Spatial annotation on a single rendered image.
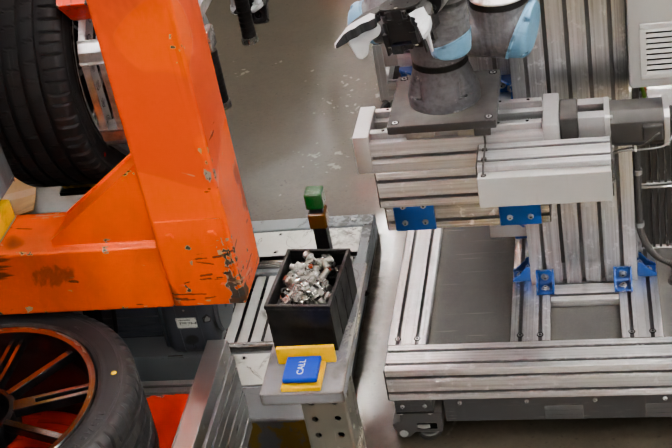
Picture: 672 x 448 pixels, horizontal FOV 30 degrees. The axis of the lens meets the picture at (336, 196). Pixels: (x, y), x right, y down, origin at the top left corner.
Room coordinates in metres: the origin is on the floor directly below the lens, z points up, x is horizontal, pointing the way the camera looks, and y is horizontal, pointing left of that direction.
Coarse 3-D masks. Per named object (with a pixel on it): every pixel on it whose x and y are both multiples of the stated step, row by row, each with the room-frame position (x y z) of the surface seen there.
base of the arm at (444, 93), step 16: (464, 64) 2.27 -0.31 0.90; (416, 80) 2.28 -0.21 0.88; (432, 80) 2.26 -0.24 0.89; (448, 80) 2.25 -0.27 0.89; (464, 80) 2.26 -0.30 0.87; (416, 96) 2.29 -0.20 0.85; (432, 96) 2.25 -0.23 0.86; (448, 96) 2.24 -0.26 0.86; (464, 96) 2.26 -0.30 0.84; (480, 96) 2.28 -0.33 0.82; (432, 112) 2.24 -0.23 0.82; (448, 112) 2.23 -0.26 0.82
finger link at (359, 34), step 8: (368, 16) 1.84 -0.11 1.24; (352, 24) 1.83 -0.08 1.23; (360, 24) 1.82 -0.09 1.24; (368, 24) 1.82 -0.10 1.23; (376, 24) 1.83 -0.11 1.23; (344, 32) 1.81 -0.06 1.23; (352, 32) 1.81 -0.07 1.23; (360, 32) 1.82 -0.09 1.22; (368, 32) 1.83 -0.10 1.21; (376, 32) 1.84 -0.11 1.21; (344, 40) 1.80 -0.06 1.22; (352, 40) 1.82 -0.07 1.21; (360, 40) 1.83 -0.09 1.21; (368, 40) 1.83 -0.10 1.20; (352, 48) 1.82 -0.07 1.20; (360, 48) 1.82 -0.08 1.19; (368, 48) 1.83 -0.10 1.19; (360, 56) 1.82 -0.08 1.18
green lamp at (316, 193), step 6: (312, 186) 2.32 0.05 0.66; (318, 186) 2.32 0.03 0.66; (306, 192) 2.30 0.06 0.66; (312, 192) 2.30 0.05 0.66; (318, 192) 2.29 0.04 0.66; (324, 192) 2.32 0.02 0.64; (306, 198) 2.29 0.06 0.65; (312, 198) 2.29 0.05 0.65; (318, 198) 2.28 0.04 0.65; (324, 198) 2.31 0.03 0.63; (306, 204) 2.29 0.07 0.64; (312, 204) 2.29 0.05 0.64; (318, 204) 2.28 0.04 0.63; (324, 204) 2.30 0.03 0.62
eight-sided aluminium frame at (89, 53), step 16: (80, 32) 2.60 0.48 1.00; (80, 48) 2.57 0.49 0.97; (96, 48) 2.56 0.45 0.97; (80, 64) 2.56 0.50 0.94; (96, 64) 2.55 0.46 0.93; (96, 80) 2.58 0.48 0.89; (96, 96) 2.56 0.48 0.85; (112, 96) 2.55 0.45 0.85; (96, 112) 2.56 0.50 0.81; (112, 128) 2.56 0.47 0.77; (112, 144) 2.58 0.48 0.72
